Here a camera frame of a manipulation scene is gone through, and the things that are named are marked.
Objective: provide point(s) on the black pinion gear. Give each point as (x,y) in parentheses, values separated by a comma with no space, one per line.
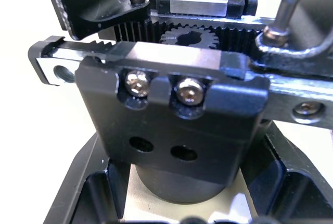
(188,37)

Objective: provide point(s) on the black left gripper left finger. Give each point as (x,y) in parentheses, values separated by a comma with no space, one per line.
(78,182)

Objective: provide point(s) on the matte black finger piece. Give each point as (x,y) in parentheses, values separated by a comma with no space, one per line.
(86,2)

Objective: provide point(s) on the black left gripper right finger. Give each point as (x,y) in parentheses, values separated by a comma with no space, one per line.
(294,182)

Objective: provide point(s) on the brass-tinted socket head screw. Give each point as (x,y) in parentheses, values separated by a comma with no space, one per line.
(276,35)

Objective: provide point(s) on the silver socket head screw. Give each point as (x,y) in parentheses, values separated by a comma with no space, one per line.
(189,94)
(137,83)
(307,109)

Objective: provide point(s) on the black gripper body workpiece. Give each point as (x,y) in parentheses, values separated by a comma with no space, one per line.
(171,130)

